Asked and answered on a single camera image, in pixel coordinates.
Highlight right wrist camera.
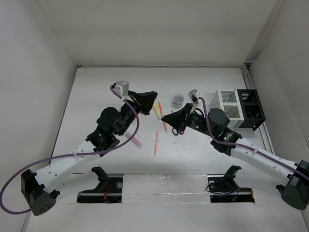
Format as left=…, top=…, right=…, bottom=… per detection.
left=188, top=89, right=201, bottom=110

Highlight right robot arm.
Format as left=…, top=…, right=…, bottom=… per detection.
left=161, top=103, right=309, bottom=210

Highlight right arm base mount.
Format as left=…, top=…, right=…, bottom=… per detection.
left=206, top=165, right=255, bottom=203

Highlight black handled scissors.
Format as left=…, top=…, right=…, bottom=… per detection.
left=172, top=110, right=185, bottom=135

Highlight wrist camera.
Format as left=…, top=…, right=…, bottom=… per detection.
left=188, top=89, right=201, bottom=110
left=113, top=81, right=129, bottom=96

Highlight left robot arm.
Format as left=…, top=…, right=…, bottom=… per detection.
left=21, top=90, right=157, bottom=216

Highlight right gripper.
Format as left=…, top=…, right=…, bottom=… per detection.
left=162, top=103, right=216, bottom=138

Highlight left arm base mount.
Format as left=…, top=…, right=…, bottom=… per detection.
left=77, top=167, right=123, bottom=203

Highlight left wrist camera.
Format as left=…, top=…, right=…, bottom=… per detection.
left=113, top=81, right=129, bottom=96

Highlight red pen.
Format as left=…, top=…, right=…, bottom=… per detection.
left=154, top=130, right=159, bottom=156
left=158, top=101, right=168, bottom=133

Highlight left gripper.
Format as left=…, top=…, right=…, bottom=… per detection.
left=116, top=90, right=156, bottom=136

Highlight purple highlighter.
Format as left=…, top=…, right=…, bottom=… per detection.
left=125, top=132, right=143, bottom=149

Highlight white slotted organizer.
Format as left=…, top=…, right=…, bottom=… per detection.
left=211, top=89, right=244, bottom=129

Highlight jar of paper clips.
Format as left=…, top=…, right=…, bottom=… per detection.
left=172, top=94, right=184, bottom=108

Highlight black slotted organizer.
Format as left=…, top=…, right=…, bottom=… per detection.
left=237, top=89, right=266, bottom=131

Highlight yellow highlighter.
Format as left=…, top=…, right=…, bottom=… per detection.
left=153, top=102, right=161, bottom=120

